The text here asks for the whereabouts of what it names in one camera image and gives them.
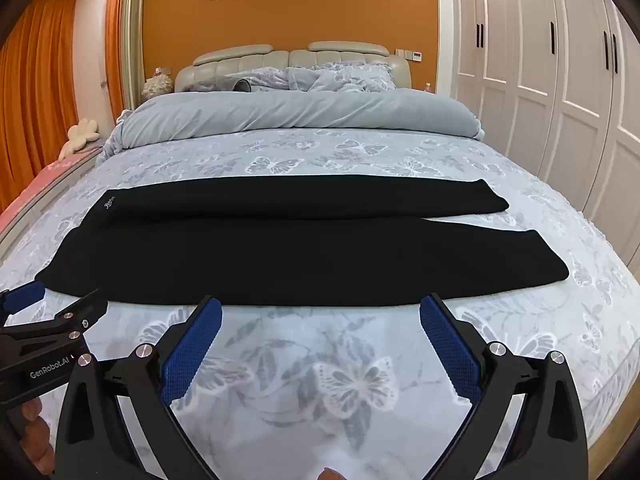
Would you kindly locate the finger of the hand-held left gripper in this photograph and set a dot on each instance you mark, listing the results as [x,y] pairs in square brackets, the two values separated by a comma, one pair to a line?
[27,295]
[60,322]

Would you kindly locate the person's left hand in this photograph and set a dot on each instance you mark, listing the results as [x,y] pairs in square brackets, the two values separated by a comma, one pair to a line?
[36,427]

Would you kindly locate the pink bench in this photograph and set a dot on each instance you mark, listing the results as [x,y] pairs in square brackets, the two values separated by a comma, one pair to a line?
[45,180]

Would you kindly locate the narrow orange curtain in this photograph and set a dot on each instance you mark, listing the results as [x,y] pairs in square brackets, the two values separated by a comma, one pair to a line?
[114,35]

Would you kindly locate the grey duvet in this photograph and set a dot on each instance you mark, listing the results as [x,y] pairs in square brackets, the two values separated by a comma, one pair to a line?
[300,112]

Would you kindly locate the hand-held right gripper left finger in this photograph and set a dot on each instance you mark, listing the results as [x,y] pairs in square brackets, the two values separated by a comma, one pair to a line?
[192,355]

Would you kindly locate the bed with butterfly sheet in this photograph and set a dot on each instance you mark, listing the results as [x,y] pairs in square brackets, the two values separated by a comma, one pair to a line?
[350,360]

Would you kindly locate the white wall switch panel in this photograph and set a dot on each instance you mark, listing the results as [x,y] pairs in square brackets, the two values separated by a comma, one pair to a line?
[415,54]

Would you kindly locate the white flower cushion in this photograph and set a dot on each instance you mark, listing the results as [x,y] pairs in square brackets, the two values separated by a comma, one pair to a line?
[82,135]

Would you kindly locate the wide orange curtain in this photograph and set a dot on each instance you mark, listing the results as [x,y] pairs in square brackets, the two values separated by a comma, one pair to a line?
[35,110]

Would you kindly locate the white wardrobe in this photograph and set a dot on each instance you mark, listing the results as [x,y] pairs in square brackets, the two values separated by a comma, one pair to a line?
[550,85]

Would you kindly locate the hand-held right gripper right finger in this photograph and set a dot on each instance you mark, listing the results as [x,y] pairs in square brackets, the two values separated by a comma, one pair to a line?
[450,355]

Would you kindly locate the white flower ornament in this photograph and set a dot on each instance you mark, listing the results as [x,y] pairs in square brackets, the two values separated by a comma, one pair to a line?
[157,85]

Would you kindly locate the butterfly print pillow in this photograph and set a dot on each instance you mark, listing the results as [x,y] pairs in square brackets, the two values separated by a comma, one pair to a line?
[265,80]
[345,77]

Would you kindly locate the black pants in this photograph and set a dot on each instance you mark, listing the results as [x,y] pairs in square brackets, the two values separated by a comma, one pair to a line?
[300,250]

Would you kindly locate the cream padded headboard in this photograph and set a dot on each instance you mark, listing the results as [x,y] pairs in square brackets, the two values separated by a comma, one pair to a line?
[260,60]

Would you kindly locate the grey cylinder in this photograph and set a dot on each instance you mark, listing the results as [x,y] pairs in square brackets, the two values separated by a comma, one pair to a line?
[243,85]

